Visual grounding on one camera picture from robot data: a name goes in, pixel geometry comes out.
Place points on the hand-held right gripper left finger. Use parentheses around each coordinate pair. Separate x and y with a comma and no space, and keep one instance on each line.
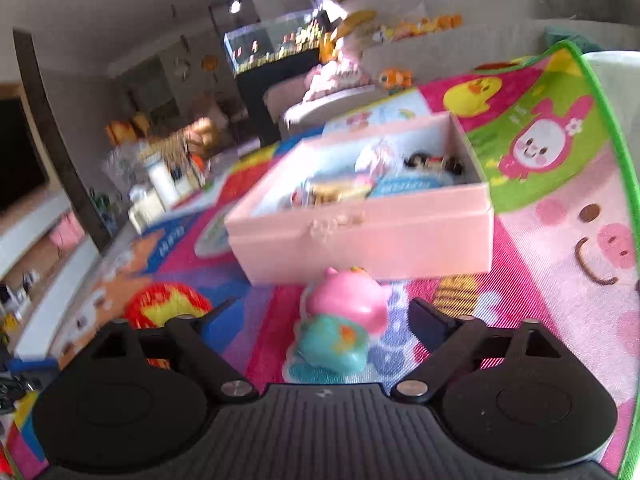
(200,345)

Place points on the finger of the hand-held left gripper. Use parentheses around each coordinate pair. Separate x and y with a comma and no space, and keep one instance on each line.
(32,366)
(17,391)

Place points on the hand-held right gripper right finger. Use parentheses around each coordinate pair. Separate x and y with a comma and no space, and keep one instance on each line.
(427,321)

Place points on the pink and teal toy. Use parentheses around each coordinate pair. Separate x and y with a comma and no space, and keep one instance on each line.
(340,320)

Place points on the pink cardboard box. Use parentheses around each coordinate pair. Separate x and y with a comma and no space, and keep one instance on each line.
(360,245)

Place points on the blue packet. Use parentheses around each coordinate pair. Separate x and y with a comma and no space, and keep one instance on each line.
(407,187)

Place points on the red and white toy figure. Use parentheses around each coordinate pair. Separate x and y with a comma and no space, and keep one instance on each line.
(430,164)

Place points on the clear biscuit bag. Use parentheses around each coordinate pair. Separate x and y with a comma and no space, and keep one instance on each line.
(335,192)

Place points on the white television cabinet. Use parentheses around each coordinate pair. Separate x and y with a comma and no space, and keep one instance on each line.
(55,280)

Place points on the pink paper bag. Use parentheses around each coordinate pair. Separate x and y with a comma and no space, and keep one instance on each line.
(67,232)

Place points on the cream mug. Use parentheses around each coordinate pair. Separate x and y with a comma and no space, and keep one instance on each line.
(147,210)

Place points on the white bottle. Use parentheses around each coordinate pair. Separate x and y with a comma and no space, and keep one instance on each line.
(162,180)

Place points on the pink and white wrapped item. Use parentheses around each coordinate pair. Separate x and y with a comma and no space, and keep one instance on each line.
(380,157)

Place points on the watermelon ball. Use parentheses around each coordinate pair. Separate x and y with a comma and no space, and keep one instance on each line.
(100,201)

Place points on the woven storage basket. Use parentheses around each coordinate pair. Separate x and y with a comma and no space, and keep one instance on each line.
(187,165)

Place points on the clear plastic bag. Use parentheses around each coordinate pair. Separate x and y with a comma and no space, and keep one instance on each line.
(122,165)

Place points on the brown plush toy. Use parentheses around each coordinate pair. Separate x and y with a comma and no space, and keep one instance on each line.
(202,135)

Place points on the black television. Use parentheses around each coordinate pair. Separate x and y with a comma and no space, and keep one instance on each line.
(17,155)

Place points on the large yellow plush toy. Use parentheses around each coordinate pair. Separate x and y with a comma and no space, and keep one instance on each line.
(125,129)

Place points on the orange fish plush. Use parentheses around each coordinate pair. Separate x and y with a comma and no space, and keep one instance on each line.
(394,80)

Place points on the black fish tank stand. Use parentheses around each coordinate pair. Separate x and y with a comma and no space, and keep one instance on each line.
(260,95)

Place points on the pink patterned cloth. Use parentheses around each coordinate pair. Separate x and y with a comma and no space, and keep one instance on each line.
(335,75)

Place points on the beige sofa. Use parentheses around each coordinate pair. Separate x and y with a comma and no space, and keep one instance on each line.
(450,55)

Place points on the yellow hanging ornament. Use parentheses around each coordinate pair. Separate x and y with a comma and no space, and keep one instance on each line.
(210,63)

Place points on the orange and yellow duck plush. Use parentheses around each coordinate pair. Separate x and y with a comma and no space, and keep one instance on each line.
(430,25)

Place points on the yellow pillow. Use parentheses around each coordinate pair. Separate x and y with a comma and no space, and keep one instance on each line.
(356,22)

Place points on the glass fish tank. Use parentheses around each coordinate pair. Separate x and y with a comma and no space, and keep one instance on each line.
(275,42)

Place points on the teal cloth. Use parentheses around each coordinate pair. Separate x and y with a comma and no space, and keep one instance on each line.
(565,40)

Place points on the ceiling spotlight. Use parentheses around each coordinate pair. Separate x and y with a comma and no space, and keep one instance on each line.
(235,6)

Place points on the panda wall clock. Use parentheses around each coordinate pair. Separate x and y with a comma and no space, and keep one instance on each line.
(181,66)

